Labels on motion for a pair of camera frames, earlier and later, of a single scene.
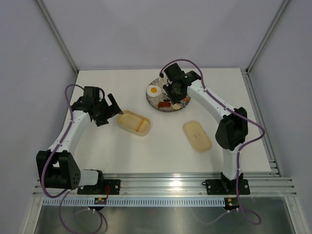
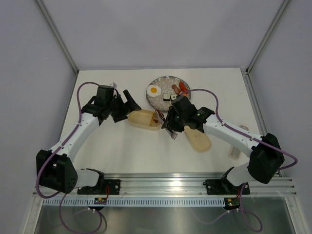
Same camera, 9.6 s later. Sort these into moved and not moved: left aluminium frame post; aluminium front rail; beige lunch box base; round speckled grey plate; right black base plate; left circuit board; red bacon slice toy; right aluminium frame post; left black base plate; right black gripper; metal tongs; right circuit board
Moved: beige lunch box base; red bacon slice toy; metal tongs; right black gripper
Not moved: left circuit board; round speckled grey plate; right black base plate; right aluminium frame post; right circuit board; left black base plate; left aluminium frame post; aluminium front rail
